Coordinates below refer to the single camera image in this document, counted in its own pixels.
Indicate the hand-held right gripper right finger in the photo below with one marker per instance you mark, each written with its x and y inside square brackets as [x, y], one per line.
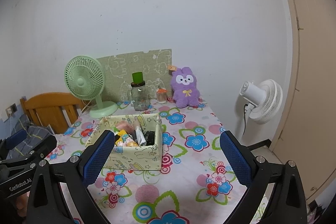
[236, 161]

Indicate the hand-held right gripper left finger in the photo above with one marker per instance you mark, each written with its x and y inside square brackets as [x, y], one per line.
[97, 158]

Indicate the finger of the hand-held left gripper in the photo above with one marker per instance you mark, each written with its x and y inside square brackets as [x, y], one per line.
[15, 140]
[44, 146]

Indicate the green tissue packet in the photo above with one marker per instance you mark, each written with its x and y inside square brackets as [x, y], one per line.
[128, 141]

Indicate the pink wet wipes packet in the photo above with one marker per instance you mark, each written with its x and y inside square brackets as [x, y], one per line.
[123, 126]

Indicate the yellow cartoon fabric storage box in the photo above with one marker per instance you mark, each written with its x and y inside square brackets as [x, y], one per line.
[141, 158]

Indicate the white packet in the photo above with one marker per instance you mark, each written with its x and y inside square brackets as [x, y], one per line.
[141, 138]

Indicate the clear plastic packet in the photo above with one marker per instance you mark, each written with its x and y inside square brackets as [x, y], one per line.
[137, 125]

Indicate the black plastic bag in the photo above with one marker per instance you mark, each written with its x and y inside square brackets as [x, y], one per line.
[149, 137]

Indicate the grey plaid pillow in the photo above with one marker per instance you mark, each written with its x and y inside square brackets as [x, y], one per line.
[36, 132]

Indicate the wooden bed headboard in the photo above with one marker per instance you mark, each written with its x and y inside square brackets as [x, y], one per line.
[44, 106]

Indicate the floral tablecloth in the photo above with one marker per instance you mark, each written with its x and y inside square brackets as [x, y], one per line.
[183, 187]

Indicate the white standing fan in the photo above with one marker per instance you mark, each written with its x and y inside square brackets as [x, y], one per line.
[265, 103]

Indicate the glass mug jar green lid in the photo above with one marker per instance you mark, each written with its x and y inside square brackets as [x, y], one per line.
[139, 98]

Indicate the green desk fan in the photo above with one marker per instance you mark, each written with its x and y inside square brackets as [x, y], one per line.
[81, 79]

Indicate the purple plush toy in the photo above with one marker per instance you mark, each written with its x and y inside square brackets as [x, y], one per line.
[185, 92]

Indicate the cotton swab jar orange lid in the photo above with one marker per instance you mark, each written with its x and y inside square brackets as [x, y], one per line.
[161, 96]

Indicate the green cartoon print board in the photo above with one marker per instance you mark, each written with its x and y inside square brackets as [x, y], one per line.
[118, 69]

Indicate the beige door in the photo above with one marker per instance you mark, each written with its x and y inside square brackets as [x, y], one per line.
[315, 82]

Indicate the wall socket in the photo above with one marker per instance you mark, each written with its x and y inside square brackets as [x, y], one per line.
[11, 109]

